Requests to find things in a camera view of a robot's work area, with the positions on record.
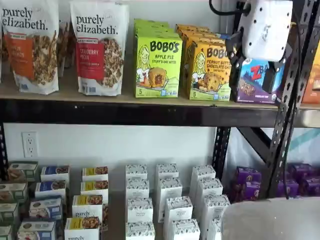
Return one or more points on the yellow Bobo's peanut butter box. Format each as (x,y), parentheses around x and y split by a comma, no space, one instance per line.
(197,32)
(200,37)
(207,75)
(191,27)

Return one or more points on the white wall outlet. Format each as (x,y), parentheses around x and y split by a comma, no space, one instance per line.
(30,145)

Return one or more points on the blue purple Zbar box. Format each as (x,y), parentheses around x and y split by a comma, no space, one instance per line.
(252,85)
(225,36)

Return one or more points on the dark perforated rack post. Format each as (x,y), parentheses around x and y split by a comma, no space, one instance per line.
(306,45)

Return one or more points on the green Bobo's apple pie box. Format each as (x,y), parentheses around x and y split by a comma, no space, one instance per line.
(150,21)
(152,26)
(160,65)
(155,32)

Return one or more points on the grey perforated rack post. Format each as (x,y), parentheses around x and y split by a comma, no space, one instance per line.
(290,85)

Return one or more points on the yellow trim granola box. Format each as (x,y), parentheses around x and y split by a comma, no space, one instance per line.
(81,228)
(87,206)
(95,172)
(94,187)

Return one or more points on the red label granola bag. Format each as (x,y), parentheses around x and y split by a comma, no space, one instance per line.
(100,30)

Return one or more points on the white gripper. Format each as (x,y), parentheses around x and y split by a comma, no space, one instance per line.
(265,30)

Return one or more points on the black diagonal rack brace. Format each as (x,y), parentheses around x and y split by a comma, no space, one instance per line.
(255,141)

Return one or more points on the blue trim granola box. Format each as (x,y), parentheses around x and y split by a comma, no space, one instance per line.
(50,188)
(45,207)
(55,172)
(36,230)

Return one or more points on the orange label granola bag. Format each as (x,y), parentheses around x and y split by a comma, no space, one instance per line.
(37,25)

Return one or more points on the grey metal shelf beam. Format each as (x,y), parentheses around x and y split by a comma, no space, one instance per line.
(311,118)

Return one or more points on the orange snack box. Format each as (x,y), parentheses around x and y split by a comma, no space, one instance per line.
(313,75)

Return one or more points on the wooden shelf board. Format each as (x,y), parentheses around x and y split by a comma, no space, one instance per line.
(125,98)
(312,106)
(116,212)

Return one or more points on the green trim granola box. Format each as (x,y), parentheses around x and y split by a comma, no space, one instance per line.
(22,170)
(5,233)
(8,212)
(13,191)

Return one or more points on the white patterned pantry box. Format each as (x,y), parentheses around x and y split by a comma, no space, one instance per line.
(137,188)
(203,172)
(140,231)
(136,171)
(216,206)
(140,210)
(210,187)
(167,170)
(170,187)
(185,230)
(178,208)
(215,230)

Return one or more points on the black perforated rack post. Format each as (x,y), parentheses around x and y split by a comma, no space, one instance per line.
(221,150)
(2,150)

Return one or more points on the black metal shelf beam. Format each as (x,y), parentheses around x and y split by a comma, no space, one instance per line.
(125,112)

